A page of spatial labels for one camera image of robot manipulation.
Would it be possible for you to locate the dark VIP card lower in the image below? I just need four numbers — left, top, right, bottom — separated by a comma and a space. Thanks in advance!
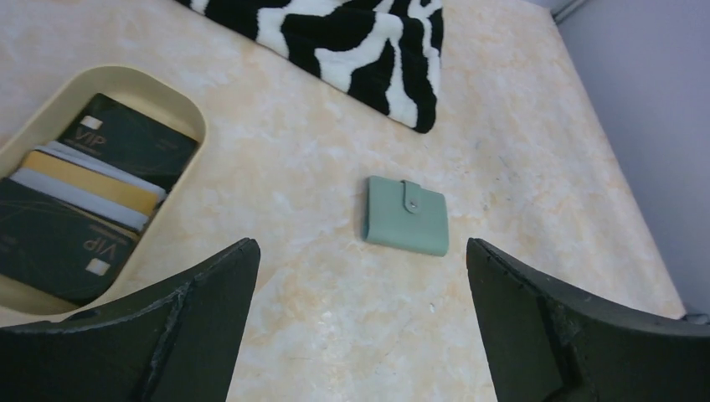
1, 178, 139, 304

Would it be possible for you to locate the yellow card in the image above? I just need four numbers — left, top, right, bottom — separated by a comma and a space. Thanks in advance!
19, 151, 160, 215

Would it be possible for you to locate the dark VIP card upper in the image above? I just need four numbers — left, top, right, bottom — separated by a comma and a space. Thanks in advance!
57, 93, 198, 191

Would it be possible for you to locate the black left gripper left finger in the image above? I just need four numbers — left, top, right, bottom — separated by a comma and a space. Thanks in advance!
1, 238, 260, 401

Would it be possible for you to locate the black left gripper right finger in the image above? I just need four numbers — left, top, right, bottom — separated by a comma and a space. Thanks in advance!
466, 238, 709, 401

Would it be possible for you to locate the dark vip card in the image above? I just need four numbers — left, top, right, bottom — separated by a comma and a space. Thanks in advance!
1, 178, 139, 304
57, 93, 198, 191

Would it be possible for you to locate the beige oval tray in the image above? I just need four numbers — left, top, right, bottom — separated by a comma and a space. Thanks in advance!
1, 64, 209, 327

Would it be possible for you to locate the green card holder wallet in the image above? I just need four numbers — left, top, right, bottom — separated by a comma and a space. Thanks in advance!
362, 176, 450, 257

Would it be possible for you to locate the zebra striped cloth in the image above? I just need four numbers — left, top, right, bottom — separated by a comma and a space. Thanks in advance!
182, 0, 445, 134

